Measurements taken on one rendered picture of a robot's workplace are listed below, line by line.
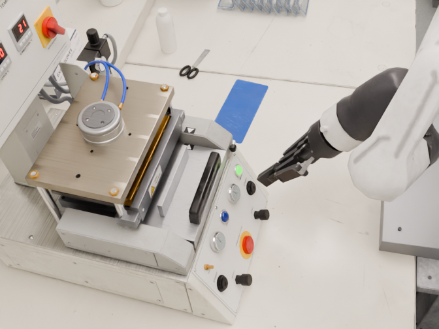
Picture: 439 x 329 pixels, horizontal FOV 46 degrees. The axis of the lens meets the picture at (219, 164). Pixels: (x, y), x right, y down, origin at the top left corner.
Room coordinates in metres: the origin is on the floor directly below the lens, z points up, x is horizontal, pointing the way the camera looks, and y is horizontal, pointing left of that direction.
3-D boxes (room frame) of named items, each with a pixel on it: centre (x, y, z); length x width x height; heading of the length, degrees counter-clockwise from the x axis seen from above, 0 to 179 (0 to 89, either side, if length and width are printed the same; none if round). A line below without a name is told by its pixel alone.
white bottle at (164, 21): (1.29, 0.12, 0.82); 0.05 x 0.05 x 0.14
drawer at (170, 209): (0.63, 0.16, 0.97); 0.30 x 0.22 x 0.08; 69
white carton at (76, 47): (1.19, 0.46, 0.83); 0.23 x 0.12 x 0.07; 166
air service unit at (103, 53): (0.90, 0.25, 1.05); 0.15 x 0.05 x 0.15; 159
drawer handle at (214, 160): (0.58, 0.03, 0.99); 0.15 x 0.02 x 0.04; 159
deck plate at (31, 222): (0.66, 0.24, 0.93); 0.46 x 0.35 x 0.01; 69
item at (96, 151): (0.68, 0.23, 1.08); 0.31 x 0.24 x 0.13; 159
